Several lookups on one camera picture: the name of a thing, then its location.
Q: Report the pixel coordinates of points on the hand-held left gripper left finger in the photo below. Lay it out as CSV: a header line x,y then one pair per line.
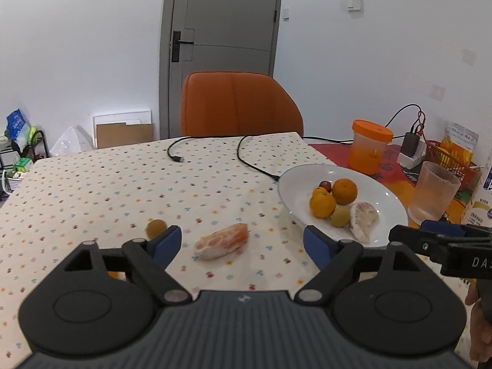
x,y
167,244

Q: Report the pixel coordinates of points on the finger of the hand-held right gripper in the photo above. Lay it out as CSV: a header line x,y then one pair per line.
x,y
442,228
419,244

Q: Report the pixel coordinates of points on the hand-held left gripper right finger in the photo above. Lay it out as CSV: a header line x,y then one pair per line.
x,y
317,244

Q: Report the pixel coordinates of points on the green plum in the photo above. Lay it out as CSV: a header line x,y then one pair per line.
x,y
340,217
156,228

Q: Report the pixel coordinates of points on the tangerine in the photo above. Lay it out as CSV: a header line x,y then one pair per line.
x,y
344,191
322,205

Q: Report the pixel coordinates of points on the pomelo segment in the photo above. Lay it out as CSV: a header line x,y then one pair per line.
x,y
363,221
221,243

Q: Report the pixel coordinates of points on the white plate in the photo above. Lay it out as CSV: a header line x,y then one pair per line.
x,y
296,192

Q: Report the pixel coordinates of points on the red plum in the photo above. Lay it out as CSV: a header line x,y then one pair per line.
x,y
326,185

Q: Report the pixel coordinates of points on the small yellow plum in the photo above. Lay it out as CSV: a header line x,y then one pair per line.
x,y
113,275

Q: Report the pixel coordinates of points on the person's right hand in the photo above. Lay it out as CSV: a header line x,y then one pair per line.
x,y
480,338

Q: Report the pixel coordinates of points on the ribbed glass cup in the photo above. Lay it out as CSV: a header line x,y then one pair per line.
x,y
434,192

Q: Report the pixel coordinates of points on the white milk carton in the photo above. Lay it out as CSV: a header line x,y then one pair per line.
x,y
480,196

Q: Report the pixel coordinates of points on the orange printed table mat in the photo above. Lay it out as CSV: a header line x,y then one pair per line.
x,y
392,180

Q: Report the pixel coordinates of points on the floral tablecloth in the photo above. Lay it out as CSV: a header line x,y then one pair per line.
x,y
115,192

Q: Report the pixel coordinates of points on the white power strip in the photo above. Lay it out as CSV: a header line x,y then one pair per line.
x,y
407,161

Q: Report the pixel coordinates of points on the yellow snack bag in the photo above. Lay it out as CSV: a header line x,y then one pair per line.
x,y
459,142

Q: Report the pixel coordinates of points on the black charger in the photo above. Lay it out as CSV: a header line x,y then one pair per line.
x,y
410,143

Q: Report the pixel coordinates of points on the orange lidded jar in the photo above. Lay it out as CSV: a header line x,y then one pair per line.
x,y
369,150

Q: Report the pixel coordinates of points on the brown cardboard sheet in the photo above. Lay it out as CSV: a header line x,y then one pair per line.
x,y
123,136

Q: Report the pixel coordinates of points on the white board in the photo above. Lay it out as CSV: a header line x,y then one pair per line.
x,y
119,116

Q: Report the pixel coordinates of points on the white plastic bag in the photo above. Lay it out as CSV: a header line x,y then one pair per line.
x,y
71,144

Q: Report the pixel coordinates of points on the orange chair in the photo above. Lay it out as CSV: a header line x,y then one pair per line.
x,y
238,103

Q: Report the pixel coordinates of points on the black metal rack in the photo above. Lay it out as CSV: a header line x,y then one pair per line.
x,y
38,142

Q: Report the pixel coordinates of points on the green box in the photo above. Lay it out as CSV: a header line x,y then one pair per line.
x,y
23,165

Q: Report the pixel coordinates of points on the yellow-green packet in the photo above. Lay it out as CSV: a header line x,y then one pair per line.
x,y
30,132

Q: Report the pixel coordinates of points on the blue snack bag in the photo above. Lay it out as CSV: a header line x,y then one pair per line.
x,y
17,127

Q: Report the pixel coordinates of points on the grey door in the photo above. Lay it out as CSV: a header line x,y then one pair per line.
x,y
226,27

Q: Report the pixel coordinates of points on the white wall socket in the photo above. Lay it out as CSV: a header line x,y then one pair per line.
x,y
437,90

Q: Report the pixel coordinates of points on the white wall switch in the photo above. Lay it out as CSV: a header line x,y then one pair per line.
x,y
286,13

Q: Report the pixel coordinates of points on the white wall box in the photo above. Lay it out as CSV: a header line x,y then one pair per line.
x,y
353,3

